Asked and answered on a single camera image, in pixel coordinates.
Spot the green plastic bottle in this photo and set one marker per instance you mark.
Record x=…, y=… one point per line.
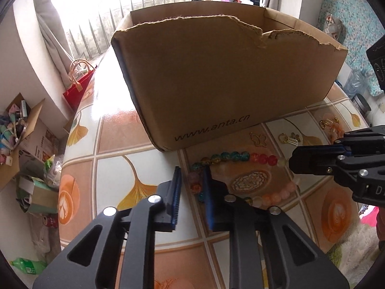
x=28, y=265

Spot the red gift bag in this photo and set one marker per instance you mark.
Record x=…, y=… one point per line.
x=78, y=88

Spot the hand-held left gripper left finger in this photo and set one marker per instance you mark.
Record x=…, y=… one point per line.
x=177, y=198

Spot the grey curtain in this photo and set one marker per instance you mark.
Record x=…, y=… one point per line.
x=49, y=30

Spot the clear plastic bottle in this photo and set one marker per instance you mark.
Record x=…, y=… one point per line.
x=356, y=82

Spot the green paper carton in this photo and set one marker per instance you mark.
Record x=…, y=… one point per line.
x=42, y=194

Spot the gold abacus charm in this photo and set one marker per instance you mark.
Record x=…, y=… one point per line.
x=293, y=140

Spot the floral teal cloth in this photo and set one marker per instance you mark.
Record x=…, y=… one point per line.
x=355, y=3

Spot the red drink can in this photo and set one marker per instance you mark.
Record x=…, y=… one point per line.
x=50, y=220

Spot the gold charm cluster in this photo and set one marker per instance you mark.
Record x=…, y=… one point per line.
x=327, y=122

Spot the white fluffy blanket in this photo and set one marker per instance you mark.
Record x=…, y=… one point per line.
x=358, y=250

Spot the open cardboard box with clutter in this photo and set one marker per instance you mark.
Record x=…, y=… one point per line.
x=27, y=144

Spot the gold butterfly outline pendant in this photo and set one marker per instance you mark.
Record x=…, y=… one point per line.
x=259, y=141

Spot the brown cardboard box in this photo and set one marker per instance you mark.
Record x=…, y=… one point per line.
x=216, y=90

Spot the grey round tin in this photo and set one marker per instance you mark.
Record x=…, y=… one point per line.
x=362, y=105

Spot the window railing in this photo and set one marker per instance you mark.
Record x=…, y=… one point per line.
x=114, y=21

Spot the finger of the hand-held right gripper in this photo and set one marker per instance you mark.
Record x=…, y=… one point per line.
x=312, y=161
x=361, y=135

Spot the white plastic bag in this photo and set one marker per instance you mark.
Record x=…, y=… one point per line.
x=54, y=168

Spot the pink printed cloth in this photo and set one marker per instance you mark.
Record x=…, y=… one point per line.
x=369, y=216

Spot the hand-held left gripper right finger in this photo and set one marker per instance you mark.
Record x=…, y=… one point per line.
x=209, y=204

